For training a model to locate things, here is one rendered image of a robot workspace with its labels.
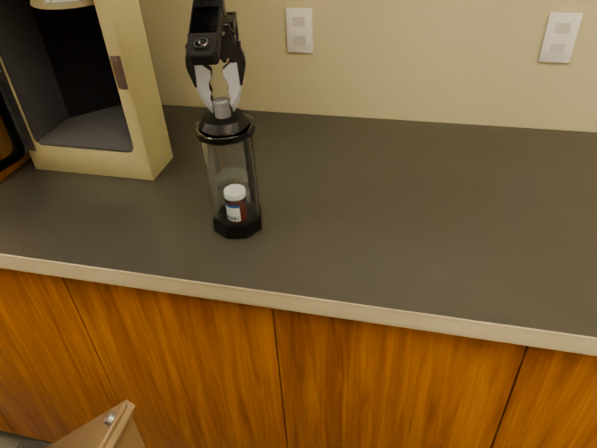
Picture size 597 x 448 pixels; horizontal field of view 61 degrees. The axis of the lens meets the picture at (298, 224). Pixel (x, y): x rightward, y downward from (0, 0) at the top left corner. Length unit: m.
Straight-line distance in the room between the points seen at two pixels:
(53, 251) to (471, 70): 1.06
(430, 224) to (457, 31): 0.54
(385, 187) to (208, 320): 0.48
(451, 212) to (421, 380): 0.34
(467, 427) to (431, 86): 0.83
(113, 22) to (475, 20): 0.82
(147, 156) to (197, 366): 0.48
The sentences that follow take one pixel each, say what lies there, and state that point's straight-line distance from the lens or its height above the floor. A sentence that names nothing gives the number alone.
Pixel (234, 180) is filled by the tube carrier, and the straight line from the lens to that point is 0.94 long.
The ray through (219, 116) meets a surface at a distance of 0.91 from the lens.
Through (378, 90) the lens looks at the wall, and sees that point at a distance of 1.44.
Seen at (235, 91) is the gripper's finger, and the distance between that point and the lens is 0.90.
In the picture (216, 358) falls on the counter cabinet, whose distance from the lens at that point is 1.15.
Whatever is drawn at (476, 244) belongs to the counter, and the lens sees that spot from 1.02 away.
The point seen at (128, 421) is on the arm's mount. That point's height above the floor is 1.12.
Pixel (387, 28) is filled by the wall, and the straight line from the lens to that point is 1.39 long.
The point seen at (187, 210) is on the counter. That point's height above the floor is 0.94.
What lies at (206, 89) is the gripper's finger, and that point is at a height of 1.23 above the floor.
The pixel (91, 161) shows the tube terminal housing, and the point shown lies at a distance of 1.30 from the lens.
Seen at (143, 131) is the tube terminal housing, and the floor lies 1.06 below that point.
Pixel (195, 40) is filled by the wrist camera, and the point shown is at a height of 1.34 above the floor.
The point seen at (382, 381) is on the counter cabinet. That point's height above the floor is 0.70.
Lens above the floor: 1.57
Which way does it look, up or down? 38 degrees down
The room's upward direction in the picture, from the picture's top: 3 degrees counter-clockwise
